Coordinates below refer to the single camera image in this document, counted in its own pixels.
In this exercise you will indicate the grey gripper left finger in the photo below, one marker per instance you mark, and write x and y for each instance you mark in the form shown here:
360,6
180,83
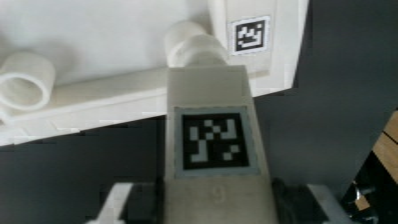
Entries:
129,207

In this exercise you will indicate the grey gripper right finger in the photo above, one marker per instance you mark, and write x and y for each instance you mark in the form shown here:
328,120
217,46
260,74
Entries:
306,204

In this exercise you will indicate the white square tabletop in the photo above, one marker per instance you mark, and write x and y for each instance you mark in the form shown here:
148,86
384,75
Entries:
84,50

